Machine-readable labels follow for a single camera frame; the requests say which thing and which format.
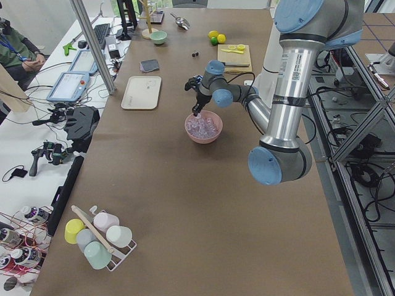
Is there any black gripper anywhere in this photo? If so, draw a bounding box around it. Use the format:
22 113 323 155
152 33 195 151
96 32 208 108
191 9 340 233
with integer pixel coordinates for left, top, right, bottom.
192 91 212 117

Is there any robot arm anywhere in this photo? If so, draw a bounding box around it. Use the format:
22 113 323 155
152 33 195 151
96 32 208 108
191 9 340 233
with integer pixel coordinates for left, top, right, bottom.
185 1 364 185

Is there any light blue cup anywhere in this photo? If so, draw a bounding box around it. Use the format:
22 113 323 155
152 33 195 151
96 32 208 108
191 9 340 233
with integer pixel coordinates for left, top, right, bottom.
194 75 202 84

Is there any metal ice scoop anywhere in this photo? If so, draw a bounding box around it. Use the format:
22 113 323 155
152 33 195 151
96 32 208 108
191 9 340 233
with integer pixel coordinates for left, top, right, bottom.
170 13 190 30

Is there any wooden cup tree stand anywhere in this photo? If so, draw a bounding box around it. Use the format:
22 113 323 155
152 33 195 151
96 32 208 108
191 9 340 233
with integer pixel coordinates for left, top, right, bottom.
139 0 157 39

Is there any pink cup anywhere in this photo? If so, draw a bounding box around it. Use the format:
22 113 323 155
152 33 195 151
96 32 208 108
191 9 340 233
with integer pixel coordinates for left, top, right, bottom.
93 212 120 232

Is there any white cup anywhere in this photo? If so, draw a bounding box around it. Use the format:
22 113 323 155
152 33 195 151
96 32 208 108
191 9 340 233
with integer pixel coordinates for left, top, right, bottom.
106 225 133 248

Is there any grey cup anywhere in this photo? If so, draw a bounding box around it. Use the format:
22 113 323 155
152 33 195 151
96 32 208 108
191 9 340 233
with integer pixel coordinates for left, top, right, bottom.
76 228 96 253

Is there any yellow cup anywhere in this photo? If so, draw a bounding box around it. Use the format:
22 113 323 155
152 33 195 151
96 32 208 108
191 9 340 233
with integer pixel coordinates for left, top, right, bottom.
64 218 85 244

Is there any mint cup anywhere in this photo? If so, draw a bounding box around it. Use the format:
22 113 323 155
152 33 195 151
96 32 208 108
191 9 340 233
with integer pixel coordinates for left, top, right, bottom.
84 241 112 270

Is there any pink bowl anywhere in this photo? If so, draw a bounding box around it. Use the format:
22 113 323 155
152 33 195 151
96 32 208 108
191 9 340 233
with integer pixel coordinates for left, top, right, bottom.
185 110 223 144

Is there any steel muddler black tip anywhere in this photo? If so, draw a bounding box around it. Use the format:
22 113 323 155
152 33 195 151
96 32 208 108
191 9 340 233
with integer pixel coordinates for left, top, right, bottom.
222 62 250 67

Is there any cream rabbit tray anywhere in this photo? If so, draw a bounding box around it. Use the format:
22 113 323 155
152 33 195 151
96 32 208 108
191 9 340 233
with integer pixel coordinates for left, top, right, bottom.
120 76 162 110

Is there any wooden cutting board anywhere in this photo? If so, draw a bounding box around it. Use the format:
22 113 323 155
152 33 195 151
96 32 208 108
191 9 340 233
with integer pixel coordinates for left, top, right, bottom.
217 44 252 74

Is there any grey folded cloth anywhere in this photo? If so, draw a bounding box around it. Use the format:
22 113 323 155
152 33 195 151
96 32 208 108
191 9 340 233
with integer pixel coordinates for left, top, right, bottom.
140 59 159 73

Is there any yellow plastic knife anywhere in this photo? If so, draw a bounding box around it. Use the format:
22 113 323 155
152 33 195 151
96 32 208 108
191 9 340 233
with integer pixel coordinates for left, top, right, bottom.
220 49 244 54

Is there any green lime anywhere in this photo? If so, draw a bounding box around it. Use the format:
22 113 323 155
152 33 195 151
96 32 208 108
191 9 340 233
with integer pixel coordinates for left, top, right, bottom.
210 37 218 46

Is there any whole lemon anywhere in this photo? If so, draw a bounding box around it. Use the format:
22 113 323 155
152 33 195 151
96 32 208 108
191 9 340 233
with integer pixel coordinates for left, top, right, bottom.
207 30 219 39
217 34 227 44

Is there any mint green bowl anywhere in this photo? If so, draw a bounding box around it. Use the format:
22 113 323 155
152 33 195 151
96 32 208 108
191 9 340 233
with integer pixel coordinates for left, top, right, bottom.
150 30 167 45

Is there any teach pendant far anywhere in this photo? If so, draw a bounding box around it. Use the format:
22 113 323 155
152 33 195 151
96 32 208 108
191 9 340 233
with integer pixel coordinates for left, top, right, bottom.
69 49 98 76

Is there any teach pendant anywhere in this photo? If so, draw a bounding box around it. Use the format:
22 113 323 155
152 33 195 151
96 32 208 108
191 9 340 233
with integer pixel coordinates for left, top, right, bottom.
46 72 89 102
69 49 98 76

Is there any black keyboard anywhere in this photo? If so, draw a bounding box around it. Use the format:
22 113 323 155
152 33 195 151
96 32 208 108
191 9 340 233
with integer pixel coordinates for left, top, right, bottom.
93 23 110 49

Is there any teach pendant near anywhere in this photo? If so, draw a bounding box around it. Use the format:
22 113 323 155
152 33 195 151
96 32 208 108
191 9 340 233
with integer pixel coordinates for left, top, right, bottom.
46 72 89 102

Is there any seated person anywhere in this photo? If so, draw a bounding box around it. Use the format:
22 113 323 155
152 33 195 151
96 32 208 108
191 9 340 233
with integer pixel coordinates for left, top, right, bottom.
1 18 46 90

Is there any black gripper camera mount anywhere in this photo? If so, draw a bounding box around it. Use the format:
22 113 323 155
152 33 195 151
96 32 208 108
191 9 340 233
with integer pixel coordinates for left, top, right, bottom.
185 77 200 92

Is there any aluminium frame post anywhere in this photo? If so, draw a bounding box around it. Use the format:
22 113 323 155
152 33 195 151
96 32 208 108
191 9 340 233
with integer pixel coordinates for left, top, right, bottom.
70 0 115 95

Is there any white wire cup rack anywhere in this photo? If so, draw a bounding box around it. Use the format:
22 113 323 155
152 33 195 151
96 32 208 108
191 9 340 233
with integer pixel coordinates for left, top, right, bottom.
71 205 138 272

